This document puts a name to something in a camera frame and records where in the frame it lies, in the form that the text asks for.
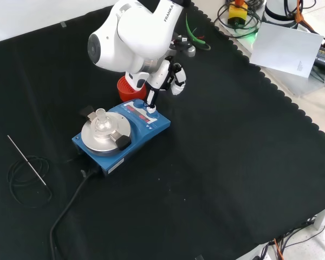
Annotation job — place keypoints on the heater with blue base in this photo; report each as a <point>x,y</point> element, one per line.
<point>140,130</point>

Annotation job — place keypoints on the thin metal probe rod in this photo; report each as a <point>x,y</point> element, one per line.
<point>27,161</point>

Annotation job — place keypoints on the black bench cloth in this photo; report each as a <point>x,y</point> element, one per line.
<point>205,149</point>

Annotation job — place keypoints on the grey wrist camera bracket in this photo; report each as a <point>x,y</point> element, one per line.
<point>190,50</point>

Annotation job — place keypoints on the yellow stop button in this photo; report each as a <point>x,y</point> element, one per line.
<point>237,13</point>

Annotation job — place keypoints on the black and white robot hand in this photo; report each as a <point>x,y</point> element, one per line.
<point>161,78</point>

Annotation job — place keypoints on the grey tape piece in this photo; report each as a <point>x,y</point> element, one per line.
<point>63,24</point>

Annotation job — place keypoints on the pale paper board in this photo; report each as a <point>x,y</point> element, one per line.
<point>284,48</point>

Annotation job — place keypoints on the clear round-bottom glass flask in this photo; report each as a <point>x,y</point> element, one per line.
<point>101,120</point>

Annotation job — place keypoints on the white table leg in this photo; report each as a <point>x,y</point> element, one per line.
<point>323,216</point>

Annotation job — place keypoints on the red ribbed plastic cup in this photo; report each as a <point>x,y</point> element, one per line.
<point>124,92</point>

